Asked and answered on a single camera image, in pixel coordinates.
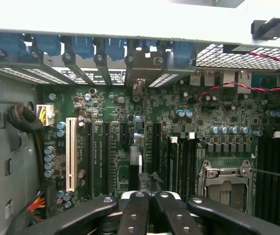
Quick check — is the metal CPU socket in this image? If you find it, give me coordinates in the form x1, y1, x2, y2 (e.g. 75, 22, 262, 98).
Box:
197, 159, 253, 216

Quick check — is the red black twisted wire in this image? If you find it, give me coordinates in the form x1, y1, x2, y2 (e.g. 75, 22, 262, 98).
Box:
194, 51, 280, 103

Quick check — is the white expansion slot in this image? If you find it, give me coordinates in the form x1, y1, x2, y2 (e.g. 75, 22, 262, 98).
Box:
65, 117, 78, 193

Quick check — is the coloured wire bundle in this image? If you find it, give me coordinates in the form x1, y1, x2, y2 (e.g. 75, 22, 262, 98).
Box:
26, 189, 49, 224

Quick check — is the black open PC case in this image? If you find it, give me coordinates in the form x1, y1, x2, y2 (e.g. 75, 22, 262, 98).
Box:
0, 0, 280, 235

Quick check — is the green motherboard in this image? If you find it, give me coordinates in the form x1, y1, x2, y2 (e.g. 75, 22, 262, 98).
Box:
40, 70, 280, 227

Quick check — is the short black expansion slot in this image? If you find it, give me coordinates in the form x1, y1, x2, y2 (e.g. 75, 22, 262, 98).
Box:
119, 123, 128, 148

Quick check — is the long black expansion slot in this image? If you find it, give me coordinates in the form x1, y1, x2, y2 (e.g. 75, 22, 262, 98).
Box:
152, 123, 162, 172
84, 122, 95, 199
102, 122, 111, 194

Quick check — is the white power connector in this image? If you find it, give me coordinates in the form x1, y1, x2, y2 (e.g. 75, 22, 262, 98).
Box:
35, 104, 56, 127

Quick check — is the black braided power cable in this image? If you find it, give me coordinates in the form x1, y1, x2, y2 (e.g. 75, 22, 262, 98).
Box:
6, 104, 45, 182

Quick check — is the thin metal locking lever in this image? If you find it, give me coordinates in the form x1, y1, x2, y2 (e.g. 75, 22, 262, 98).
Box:
251, 168, 280, 179

